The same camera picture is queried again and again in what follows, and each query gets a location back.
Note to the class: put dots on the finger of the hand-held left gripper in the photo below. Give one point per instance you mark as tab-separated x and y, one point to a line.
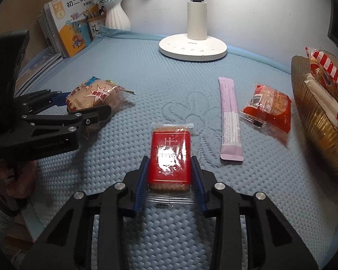
95	115
59	96

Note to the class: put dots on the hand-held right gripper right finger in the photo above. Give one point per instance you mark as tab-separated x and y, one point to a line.
198	182

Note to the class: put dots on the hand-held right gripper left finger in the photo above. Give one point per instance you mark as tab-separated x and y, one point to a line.
140	182

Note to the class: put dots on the red star label snack packet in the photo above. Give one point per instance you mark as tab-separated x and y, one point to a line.
95	95

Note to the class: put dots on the red biscuit packet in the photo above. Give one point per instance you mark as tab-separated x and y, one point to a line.
170	152

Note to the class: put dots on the pink stick packet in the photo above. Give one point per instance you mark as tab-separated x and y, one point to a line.
229	112

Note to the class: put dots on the orange red bread packet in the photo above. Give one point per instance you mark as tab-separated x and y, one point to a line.
270	104

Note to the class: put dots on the gold ribbed basket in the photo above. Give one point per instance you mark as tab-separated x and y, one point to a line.
312	123

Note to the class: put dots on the large beige snack packet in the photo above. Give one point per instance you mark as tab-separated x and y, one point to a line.
318	90

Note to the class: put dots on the red white striped snack packet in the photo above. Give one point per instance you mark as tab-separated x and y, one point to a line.
326	64

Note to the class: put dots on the person's left hand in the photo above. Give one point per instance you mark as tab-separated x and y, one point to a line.
22	180

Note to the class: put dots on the blue cover flat book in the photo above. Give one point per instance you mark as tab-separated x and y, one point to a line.
42	64

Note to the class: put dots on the spiral bound notebook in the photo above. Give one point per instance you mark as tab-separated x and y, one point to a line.
45	31

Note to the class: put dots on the yellow and white textbook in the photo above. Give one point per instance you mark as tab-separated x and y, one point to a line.
70	25

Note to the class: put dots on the blue textured mat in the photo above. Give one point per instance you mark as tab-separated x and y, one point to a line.
171	95

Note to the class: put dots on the brown pen holder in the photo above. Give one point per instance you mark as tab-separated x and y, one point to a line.
97	26

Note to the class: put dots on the white ribbed vase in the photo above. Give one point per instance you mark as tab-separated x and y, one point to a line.
117	17

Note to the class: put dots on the white desk lamp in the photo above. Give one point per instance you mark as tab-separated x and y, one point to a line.
197	19

